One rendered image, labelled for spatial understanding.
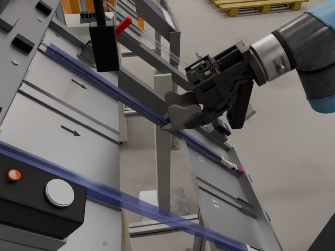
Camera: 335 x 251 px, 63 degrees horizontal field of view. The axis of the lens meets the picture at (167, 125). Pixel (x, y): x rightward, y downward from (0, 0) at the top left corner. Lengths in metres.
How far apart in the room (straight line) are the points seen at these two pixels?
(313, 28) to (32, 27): 0.40
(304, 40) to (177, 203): 1.16
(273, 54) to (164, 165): 0.78
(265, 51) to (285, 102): 1.85
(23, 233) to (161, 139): 0.85
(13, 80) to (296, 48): 0.41
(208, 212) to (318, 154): 1.53
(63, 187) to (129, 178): 1.39
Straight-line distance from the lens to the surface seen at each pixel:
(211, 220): 0.49
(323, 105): 0.59
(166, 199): 1.37
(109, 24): 0.26
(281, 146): 1.93
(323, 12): 0.53
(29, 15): 0.39
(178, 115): 0.51
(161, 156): 1.12
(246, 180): 0.70
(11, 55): 0.30
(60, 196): 0.23
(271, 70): 0.50
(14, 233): 0.25
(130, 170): 1.66
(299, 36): 0.51
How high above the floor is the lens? 1.26
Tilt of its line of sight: 41 degrees down
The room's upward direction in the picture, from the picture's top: straight up
